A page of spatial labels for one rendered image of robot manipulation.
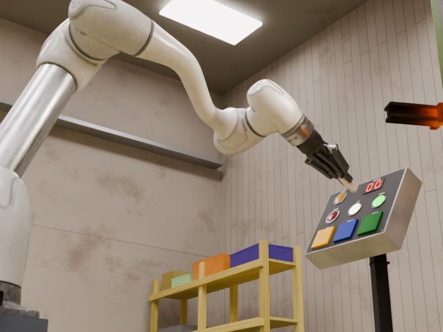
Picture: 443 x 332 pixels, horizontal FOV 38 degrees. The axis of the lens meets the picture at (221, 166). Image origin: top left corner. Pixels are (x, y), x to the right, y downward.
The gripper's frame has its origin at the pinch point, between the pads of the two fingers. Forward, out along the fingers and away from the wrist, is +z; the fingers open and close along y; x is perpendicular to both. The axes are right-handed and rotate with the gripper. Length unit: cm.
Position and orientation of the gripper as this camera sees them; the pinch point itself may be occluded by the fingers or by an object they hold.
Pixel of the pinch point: (348, 182)
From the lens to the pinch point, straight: 196.9
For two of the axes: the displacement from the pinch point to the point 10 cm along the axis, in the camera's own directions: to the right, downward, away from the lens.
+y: 5.9, -3.0, -7.5
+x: 4.2, -6.9, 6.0
